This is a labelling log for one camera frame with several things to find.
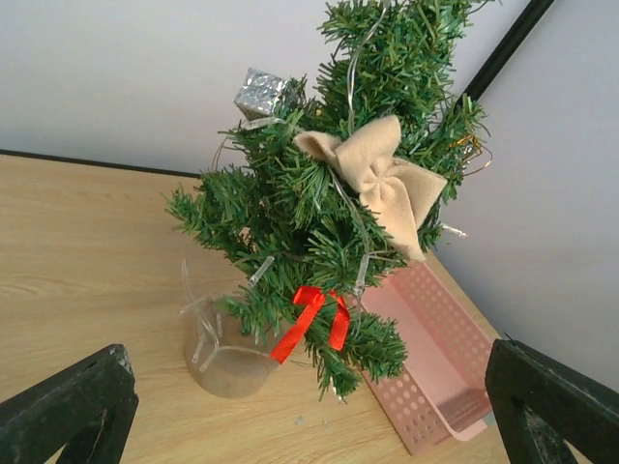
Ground clear string lights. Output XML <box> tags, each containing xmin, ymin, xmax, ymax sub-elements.
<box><xmin>176</xmin><ymin>0</ymin><xmax>470</xmax><ymax>402</ymax></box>

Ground pink plastic basket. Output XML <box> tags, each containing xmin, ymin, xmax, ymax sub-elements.
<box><xmin>362</xmin><ymin>263</ymin><xmax>492</xmax><ymax>455</ymax></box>

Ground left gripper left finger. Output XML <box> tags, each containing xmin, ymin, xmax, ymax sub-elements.
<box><xmin>1</xmin><ymin>344</ymin><xmax>138</xmax><ymax>463</ymax></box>

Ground red ribbon bow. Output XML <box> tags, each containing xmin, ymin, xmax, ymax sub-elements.
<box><xmin>268</xmin><ymin>285</ymin><xmax>352</xmax><ymax>364</ymax></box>

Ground silver gift box ornament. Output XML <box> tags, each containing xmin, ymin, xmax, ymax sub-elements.
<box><xmin>233</xmin><ymin>68</ymin><xmax>288</xmax><ymax>120</ymax></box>

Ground small green christmas tree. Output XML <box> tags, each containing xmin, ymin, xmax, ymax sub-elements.
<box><xmin>163</xmin><ymin>0</ymin><xmax>489</xmax><ymax>402</ymax></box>

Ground gold cord bow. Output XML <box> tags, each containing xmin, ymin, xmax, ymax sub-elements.
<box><xmin>450</xmin><ymin>133</ymin><xmax>493</xmax><ymax>177</ymax></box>

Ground burlap bow ornament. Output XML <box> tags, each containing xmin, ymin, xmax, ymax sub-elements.
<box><xmin>294</xmin><ymin>115</ymin><xmax>447</xmax><ymax>262</ymax></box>

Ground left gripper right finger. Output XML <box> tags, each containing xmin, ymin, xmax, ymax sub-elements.
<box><xmin>485</xmin><ymin>339</ymin><xmax>618</xmax><ymax>463</ymax></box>

